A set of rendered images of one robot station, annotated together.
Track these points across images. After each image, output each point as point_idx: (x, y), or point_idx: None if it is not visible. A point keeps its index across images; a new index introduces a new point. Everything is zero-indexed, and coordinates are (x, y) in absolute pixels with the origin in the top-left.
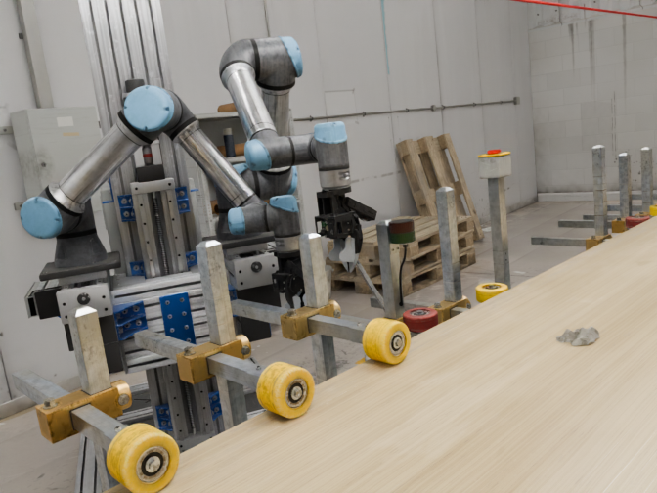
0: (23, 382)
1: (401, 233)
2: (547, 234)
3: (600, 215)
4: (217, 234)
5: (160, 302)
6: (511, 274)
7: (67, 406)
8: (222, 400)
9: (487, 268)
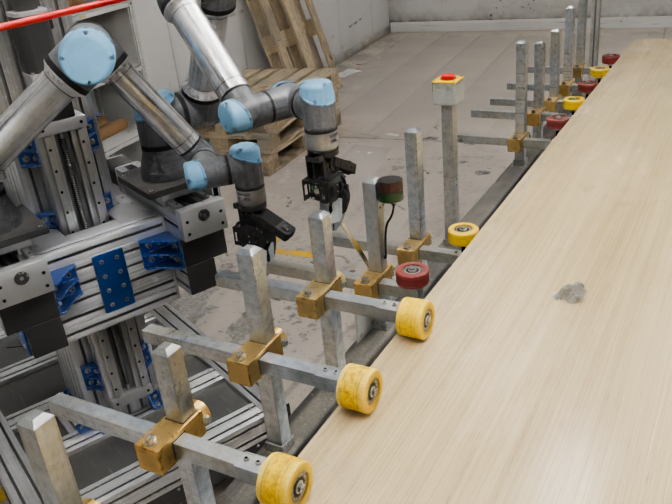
0: (75, 412)
1: (392, 193)
2: (410, 80)
3: (521, 113)
4: (143, 175)
5: (94, 263)
6: (385, 137)
7: (170, 439)
8: (262, 390)
9: (356, 130)
